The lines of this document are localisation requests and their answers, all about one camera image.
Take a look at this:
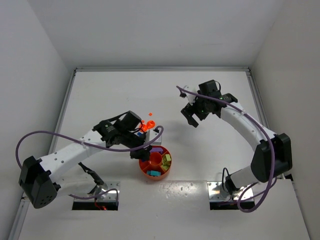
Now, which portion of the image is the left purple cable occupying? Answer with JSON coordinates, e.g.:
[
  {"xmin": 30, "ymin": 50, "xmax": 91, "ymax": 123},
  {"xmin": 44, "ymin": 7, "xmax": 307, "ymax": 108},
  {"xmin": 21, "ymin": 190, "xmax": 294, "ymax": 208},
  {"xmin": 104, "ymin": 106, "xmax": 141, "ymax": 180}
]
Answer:
[{"xmin": 15, "ymin": 125, "xmax": 165, "ymax": 200}]

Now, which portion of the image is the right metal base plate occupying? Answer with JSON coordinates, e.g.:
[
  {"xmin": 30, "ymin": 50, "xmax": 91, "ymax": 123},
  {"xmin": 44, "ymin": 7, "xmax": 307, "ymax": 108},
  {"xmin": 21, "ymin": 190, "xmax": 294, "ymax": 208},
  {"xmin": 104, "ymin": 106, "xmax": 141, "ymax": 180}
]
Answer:
[{"xmin": 207, "ymin": 180, "xmax": 255, "ymax": 202}]

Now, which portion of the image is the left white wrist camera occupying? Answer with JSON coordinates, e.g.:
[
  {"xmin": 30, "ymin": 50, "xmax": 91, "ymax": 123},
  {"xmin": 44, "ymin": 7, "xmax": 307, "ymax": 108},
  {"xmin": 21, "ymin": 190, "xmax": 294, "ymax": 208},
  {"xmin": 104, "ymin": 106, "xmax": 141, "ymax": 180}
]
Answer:
[{"xmin": 145, "ymin": 129, "xmax": 162, "ymax": 146}]

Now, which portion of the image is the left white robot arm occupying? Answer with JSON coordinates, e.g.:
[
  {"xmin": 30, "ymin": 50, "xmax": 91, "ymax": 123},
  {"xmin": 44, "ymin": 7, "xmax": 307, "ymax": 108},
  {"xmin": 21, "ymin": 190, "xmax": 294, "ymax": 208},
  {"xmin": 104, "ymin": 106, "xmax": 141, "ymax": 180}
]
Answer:
[{"xmin": 17, "ymin": 110, "xmax": 163, "ymax": 209}]

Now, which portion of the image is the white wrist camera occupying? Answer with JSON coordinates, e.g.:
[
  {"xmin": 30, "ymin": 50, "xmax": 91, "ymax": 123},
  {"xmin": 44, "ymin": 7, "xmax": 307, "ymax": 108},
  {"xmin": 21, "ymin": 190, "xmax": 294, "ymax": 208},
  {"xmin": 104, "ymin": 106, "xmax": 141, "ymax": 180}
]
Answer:
[
  {"xmin": 179, "ymin": 85, "xmax": 197, "ymax": 106},
  {"xmin": 145, "ymin": 129, "xmax": 162, "ymax": 146}
]

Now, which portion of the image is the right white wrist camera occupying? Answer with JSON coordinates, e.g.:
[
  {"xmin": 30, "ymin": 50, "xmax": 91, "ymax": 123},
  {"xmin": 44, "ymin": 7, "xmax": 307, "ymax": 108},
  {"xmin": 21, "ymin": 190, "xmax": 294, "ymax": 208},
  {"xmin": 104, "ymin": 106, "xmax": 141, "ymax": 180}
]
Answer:
[{"xmin": 179, "ymin": 85, "xmax": 197, "ymax": 106}]

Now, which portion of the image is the purple rounded lego brick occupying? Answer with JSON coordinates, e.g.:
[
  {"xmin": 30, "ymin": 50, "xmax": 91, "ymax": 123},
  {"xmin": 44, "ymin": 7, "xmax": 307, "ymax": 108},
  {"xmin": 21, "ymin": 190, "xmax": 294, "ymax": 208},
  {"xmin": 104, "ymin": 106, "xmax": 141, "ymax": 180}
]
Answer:
[{"xmin": 150, "ymin": 147, "xmax": 164, "ymax": 154}]

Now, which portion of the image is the yellow-green lego brick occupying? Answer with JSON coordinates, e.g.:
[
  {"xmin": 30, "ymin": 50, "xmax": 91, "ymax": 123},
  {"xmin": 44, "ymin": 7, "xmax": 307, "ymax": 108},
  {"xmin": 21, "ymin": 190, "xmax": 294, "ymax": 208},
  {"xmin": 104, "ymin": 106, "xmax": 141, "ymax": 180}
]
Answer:
[
  {"xmin": 162, "ymin": 154, "xmax": 172, "ymax": 164},
  {"xmin": 161, "ymin": 162, "xmax": 171, "ymax": 170}
]

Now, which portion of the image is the small teal lego brick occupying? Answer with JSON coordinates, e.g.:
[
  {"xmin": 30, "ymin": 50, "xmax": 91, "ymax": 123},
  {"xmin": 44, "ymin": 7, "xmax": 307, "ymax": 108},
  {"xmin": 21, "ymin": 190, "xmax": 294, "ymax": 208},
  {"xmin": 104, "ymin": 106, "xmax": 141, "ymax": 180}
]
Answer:
[{"xmin": 153, "ymin": 171, "xmax": 161, "ymax": 176}]

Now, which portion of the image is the orange round divided container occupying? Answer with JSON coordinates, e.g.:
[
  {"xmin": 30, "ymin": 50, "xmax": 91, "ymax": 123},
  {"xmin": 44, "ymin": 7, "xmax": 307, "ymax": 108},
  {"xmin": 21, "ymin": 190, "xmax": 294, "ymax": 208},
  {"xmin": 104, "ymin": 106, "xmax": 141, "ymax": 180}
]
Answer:
[{"xmin": 139, "ymin": 146, "xmax": 173, "ymax": 181}]

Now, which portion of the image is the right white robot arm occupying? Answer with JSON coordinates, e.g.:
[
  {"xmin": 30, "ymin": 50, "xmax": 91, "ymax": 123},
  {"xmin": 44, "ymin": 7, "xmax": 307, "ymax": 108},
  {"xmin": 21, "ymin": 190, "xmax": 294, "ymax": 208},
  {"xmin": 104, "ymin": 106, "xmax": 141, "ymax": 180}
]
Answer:
[{"xmin": 179, "ymin": 80, "xmax": 293, "ymax": 195}]

